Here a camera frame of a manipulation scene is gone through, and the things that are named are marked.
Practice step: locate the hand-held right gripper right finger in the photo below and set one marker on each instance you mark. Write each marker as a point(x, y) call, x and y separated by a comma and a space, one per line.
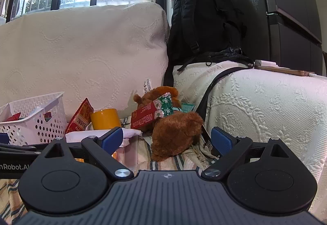
point(221, 139)

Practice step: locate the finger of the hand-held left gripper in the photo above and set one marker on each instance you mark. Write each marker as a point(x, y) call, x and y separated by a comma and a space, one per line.
point(4, 138)

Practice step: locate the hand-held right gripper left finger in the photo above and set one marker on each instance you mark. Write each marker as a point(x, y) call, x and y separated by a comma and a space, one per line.
point(112, 136)

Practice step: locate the yellow cup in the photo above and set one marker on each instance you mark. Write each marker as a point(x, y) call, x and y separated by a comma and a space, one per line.
point(104, 119)

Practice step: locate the white perforated plastic basket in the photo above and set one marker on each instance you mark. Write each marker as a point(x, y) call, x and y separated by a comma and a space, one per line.
point(30, 125)

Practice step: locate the red snack packet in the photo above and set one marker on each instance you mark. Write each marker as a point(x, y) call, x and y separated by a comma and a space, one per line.
point(80, 117)

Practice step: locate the red box with floral end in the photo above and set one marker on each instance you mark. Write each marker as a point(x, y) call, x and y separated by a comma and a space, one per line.
point(145, 115)

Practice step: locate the white crumpled cloth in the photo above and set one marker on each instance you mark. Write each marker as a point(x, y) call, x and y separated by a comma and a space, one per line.
point(132, 134)

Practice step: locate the striped bed sheet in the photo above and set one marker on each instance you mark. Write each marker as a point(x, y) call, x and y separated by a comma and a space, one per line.
point(184, 161)

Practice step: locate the teal paper tag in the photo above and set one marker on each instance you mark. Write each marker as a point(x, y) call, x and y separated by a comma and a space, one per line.
point(188, 108)

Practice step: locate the brown plush toy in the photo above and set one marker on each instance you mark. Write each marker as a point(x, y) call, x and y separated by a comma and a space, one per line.
point(176, 130)

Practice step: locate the white embossed bedspread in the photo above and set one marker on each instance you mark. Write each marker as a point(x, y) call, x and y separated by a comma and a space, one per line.
point(268, 112)

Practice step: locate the white quilted cushion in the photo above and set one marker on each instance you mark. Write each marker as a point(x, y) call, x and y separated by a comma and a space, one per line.
point(84, 56)

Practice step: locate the thin tan board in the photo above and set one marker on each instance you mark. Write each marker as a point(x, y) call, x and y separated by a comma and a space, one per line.
point(283, 70)

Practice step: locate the black backpack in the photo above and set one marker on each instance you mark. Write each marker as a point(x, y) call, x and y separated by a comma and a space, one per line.
point(201, 18)

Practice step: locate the dark wardrobe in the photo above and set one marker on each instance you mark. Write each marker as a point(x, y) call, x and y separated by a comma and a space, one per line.
point(293, 5)

